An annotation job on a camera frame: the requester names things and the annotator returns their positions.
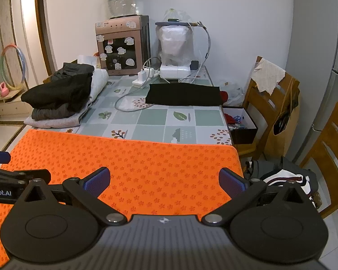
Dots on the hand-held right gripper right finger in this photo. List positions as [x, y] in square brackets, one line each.
[232, 181]

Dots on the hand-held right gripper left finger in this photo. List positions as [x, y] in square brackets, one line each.
[97, 181]

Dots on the black garment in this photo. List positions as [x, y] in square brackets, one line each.
[183, 94]

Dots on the black folded clothes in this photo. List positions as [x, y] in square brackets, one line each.
[59, 90]

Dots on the black cardboard box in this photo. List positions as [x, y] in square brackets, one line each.
[243, 136]

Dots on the orange patterned mat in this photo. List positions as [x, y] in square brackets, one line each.
[143, 168]

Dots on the cream low cabinet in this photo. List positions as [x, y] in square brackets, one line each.
[8, 105]

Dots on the grey striped jacket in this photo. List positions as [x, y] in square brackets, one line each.
[287, 174]

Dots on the light grey folded garment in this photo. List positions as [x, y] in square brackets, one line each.
[56, 123]

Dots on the pink kettlebell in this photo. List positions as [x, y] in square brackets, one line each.
[4, 91]

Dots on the dark grey folded garment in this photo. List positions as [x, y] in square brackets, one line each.
[50, 114]

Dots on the wooden chair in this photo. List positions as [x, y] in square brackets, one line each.
[326, 149]
[255, 101]

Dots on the red cloth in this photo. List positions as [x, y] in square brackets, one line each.
[224, 96]

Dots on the white plastic bag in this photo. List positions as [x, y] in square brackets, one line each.
[236, 95]

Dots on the pastel hula hoop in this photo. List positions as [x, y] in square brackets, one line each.
[2, 59]

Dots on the white quilted garment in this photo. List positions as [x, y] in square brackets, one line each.
[98, 81]

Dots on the white power strip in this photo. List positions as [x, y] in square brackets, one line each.
[139, 83]

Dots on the white charger plug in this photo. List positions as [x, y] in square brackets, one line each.
[142, 75]

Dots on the black power adapter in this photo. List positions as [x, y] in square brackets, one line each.
[194, 65]

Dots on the tray of white cups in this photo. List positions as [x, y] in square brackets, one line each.
[121, 47]

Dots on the wooden door frame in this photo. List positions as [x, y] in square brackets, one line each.
[42, 33]

